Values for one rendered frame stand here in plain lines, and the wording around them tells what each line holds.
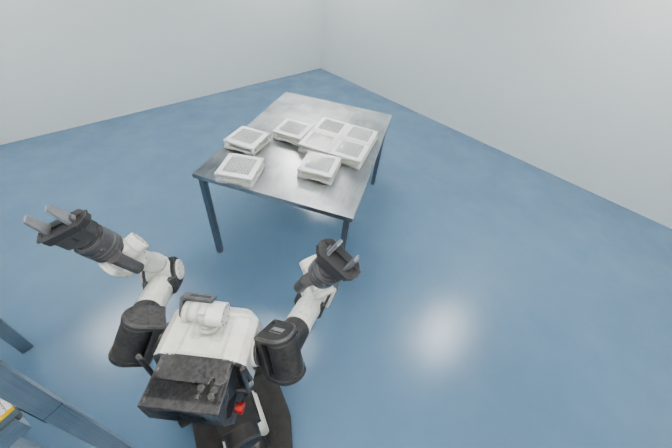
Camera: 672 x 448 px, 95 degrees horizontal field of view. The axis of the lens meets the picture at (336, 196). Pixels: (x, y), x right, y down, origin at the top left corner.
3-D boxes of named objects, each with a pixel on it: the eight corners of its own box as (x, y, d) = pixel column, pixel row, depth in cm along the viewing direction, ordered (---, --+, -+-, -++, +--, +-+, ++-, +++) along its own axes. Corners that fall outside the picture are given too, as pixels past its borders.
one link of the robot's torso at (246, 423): (265, 439, 110) (261, 426, 98) (228, 462, 104) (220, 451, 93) (241, 365, 127) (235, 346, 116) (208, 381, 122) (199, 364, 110)
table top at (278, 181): (285, 94, 315) (285, 91, 313) (391, 118, 297) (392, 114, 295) (192, 177, 204) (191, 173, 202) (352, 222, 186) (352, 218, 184)
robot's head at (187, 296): (207, 330, 82) (209, 303, 81) (175, 326, 82) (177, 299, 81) (217, 318, 88) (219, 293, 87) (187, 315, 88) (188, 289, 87)
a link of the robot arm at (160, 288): (189, 280, 122) (173, 317, 102) (154, 287, 120) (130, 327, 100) (180, 254, 119) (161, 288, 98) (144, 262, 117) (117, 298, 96)
